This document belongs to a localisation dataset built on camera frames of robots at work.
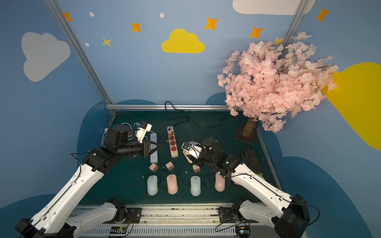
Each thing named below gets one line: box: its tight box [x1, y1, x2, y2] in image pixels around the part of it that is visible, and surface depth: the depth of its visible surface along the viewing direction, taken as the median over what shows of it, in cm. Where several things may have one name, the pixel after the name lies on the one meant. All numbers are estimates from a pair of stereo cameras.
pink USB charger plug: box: [192, 164, 201, 174], surface depth 90 cm
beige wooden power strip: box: [166, 125, 179, 158], surface depth 100 cm
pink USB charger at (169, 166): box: [165, 161, 176, 172], surface depth 92 cm
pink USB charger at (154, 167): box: [148, 163, 160, 173], surface depth 91 cm
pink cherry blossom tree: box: [217, 31, 339, 138], surface depth 66 cm
